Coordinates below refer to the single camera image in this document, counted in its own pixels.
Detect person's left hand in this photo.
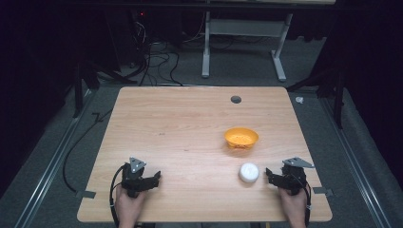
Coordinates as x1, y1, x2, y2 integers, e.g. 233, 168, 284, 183
114, 185, 147, 228

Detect white metal desk frame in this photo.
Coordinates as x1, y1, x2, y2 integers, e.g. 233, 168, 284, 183
201, 10, 295, 83

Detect hand-held gripper cable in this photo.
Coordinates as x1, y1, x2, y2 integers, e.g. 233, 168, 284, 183
297, 176, 314, 227
108, 165, 126, 228

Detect metal floor rail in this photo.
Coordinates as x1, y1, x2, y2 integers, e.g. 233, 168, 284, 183
13, 89, 96, 228
317, 94, 393, 228

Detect left hand-held gripper cable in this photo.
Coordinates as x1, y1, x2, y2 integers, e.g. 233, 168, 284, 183
108, 165, 126, 228

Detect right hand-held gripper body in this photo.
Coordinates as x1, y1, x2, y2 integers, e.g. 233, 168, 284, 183
281, 157, 316, 196

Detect black metal stand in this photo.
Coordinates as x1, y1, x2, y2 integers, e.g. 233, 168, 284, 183
71, 59, 138, 119
285, 66, 347, 130

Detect right hand-held gripper cable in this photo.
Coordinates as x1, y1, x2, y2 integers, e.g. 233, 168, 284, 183
297, 176, 314, 227

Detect grey tape piece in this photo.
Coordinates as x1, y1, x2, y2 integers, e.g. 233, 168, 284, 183
75, 189, 97, 200
312, 186, 335, 198

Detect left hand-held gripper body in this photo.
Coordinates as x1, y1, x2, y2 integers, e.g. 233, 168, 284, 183
121, 156, 150, 199

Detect tangle of black floor cables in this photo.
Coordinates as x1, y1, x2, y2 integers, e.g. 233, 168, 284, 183
125, 18, 184, 87

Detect long black floor cable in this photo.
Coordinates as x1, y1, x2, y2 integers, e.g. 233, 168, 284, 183
62, 108, 114, 194

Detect orange plastic bowl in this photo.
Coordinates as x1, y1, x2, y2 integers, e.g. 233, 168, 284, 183
223, 126, 259, 151

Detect person's right hand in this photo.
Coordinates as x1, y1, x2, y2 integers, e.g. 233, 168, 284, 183
278, 187, 308, 228

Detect dark equipment with red light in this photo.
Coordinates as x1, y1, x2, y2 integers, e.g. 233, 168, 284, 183
104, 9, 151, 71

